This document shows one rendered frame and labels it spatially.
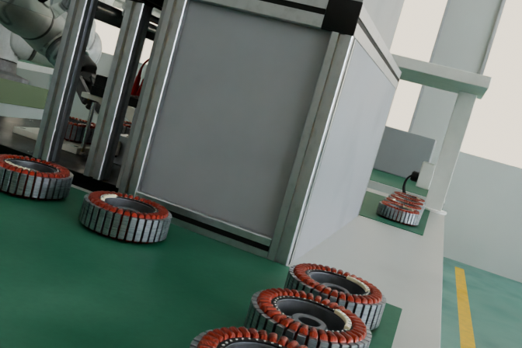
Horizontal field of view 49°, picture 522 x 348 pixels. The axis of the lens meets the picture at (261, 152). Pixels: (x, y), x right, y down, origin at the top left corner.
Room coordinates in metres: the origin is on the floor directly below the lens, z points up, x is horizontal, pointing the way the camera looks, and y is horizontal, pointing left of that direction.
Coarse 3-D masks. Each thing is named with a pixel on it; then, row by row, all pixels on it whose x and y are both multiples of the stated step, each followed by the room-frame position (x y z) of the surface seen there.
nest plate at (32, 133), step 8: (16, 128) 1.08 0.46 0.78; (24, 128) 1.09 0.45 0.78; (32, 128) 1.12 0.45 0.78; (24, 136) 1.07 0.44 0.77; (32, 136) 1.07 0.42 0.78; (64, 144) 1.05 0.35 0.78; (72, 144) 1.06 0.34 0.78; (80, 144) 1.08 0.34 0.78; (88, 144) 1.11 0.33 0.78; (72, 152) 1.04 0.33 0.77; (88, 152) 1.07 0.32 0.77
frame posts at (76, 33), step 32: (96, 0) 0.93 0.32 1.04; (128, 0) 0.88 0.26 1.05; (64, 32) 0.91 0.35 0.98; (128, 32) 0.89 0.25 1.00; (64, 64) 0.91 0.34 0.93; (128, 64) 0.87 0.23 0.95; (64, 96) 0.91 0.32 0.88; (128, 96) 0.90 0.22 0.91; (64, 128) 0.93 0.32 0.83; (96, 128) 0.88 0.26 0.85; (96, 160) 0.89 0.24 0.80
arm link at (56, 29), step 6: (60, 18) 1.40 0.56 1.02; (54, 24) 1.37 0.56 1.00; (60, 24) 1.39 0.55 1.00; (48, 30) 1.36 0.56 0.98; (54, 30) 1.38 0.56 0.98; (60, 30) 1.39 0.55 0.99; (42, 36) 1.36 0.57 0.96; (48, 36) 1.37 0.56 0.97; (54, 36) 1.39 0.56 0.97; (60, 36) 1.39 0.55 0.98; (30, 42) 1.37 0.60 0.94; (36, 42) 1.37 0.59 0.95; (42, 42) 1.38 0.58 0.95; (48, 42) 1.39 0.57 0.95; (36, 48) 1.40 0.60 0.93; (42, 48) 1.40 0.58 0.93; (42, 54) 1.42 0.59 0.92
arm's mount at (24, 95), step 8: (0, 80) 1.62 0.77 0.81; (8, 80) 1.64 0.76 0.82; (0, 88) 1.63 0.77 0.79; (8, 88) 1.65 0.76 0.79; (16, 88) 1.67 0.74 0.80; (24, 88) 1.69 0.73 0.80; (32, 88) 1.72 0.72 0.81; (40, 88) 1.74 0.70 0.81; (0, 96) 1.63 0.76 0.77; (8, 96) 1.65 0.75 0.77; (16, 96) 1.68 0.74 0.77; (24, 96) 1.70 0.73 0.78; (32, 96) 1.72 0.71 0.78; (40, 96) 1.75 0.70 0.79; (16, 104) 1.68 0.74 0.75; (24, 104) 1.71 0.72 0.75; (32, 104) 1.73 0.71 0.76; (40, 104) 1.76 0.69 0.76
